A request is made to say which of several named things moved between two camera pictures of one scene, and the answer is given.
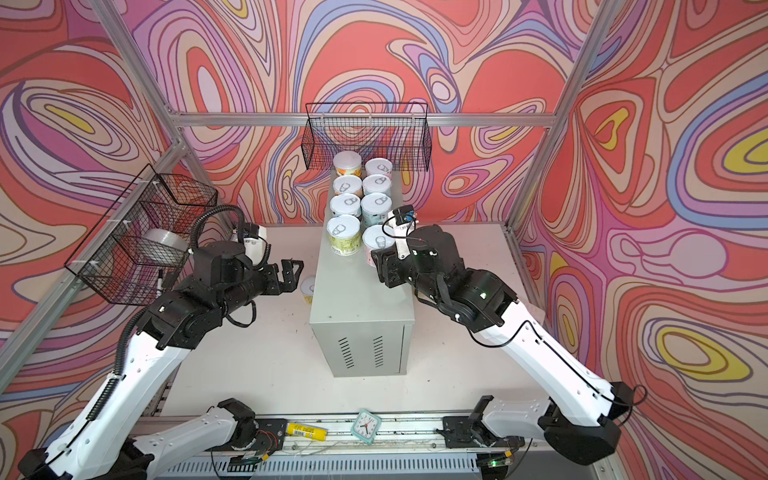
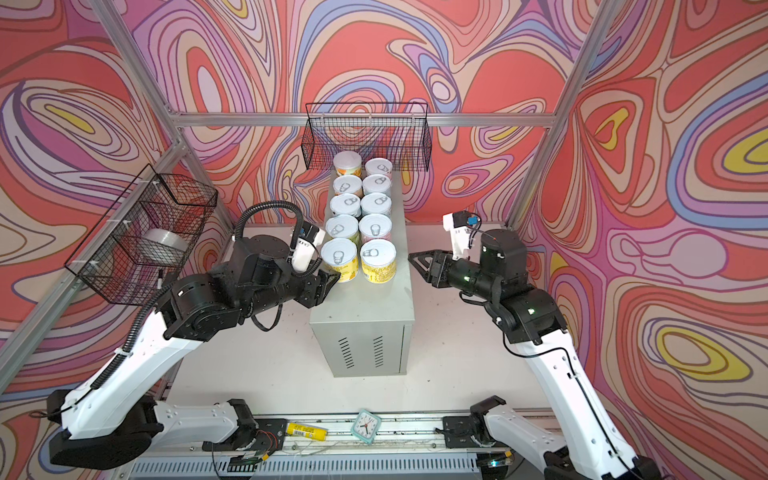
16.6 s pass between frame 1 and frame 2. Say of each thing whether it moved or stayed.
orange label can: stayed
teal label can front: stayed
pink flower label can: stayed
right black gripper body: moved
